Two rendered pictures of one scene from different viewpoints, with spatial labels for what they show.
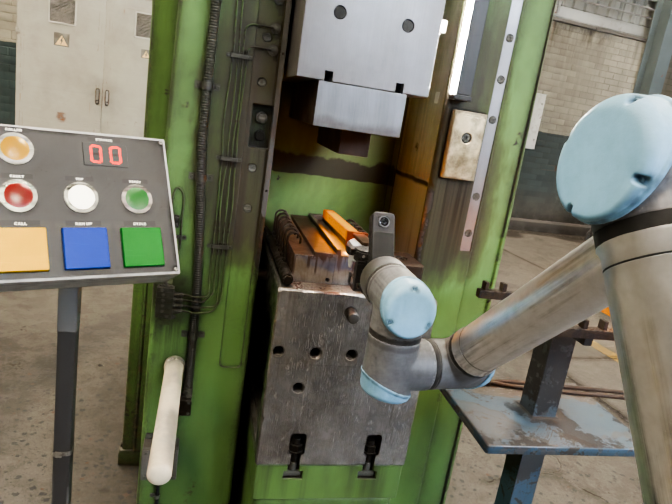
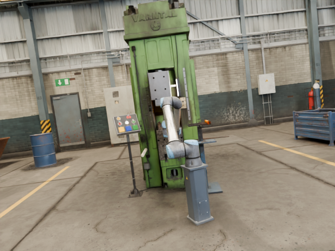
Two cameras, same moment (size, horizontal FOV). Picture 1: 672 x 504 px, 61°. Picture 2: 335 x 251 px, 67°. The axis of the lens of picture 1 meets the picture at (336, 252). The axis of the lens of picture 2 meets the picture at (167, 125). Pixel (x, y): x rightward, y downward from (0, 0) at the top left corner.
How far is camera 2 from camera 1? 2.52 m
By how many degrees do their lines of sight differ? 18
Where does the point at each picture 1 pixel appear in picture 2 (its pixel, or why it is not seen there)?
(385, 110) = not seen: hidden behind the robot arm
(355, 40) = (158, 93)
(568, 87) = (282, 67)
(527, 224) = (283, 119)
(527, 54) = (189, 85)
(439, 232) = (184, 117)
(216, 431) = (155, 160)
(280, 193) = (160, 119)
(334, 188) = not seen: hidden behind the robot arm
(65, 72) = (119, 110)
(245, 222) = (151, 123)
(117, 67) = (132, 105)
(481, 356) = not seen: hidden behind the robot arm
